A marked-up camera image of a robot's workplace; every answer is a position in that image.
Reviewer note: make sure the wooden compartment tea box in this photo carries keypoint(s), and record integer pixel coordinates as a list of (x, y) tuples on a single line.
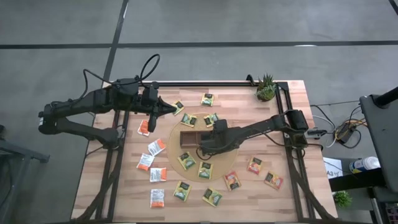
[(188, 139)]

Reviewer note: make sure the white wipes canister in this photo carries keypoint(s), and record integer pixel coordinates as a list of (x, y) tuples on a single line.
[(363, 165)]

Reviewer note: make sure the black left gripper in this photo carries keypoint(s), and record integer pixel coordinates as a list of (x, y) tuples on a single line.
[(152, 123)]

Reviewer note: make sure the grey metal cart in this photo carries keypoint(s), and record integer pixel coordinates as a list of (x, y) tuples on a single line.
[(18, 152)]

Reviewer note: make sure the black aluminium table frame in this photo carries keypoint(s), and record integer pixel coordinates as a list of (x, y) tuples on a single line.
[(217, 84)]

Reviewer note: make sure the white paper sheet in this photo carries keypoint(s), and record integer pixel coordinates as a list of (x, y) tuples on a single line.
[(334, 166)]

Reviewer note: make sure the green lemon lime tea bag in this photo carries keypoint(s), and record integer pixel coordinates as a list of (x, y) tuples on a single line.
[(212, 196), (188, 119), (205, 170), (207, 99), (211, 119), (179, 107), (186, 160), (182, 190)]

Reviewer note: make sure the small green plant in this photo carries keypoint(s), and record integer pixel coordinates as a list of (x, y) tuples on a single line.
[(342, 199)]

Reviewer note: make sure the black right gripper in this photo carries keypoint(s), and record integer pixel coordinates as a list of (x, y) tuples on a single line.
[(214, 143)]

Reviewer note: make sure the dark desk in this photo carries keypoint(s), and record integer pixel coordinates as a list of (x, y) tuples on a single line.
[(382, 140)]

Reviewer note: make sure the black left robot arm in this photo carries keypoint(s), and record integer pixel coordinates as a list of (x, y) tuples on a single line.
[(87, 99)]

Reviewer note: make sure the round woven straw placemat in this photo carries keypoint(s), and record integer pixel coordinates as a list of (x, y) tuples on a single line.
[(224, 165)]

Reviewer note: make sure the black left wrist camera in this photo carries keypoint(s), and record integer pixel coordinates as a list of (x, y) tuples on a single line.
[(150, 95)]

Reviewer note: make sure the white orange tea bag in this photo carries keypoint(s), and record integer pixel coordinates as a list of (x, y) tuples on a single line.
[(157, 198), (145, 161), (143, 128), (156, 147), (158, 174)]

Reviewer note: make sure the potted succulent plant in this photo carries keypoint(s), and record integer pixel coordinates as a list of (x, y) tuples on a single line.
[(265, 91)]

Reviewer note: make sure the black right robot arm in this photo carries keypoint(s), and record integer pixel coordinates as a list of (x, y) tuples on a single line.
[(264, 124)]

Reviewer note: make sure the black low shelf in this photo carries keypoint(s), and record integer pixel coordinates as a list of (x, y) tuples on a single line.
[(357, 180)]

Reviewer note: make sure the black electronics box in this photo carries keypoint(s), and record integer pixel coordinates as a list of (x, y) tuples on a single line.
[(345, 132)]

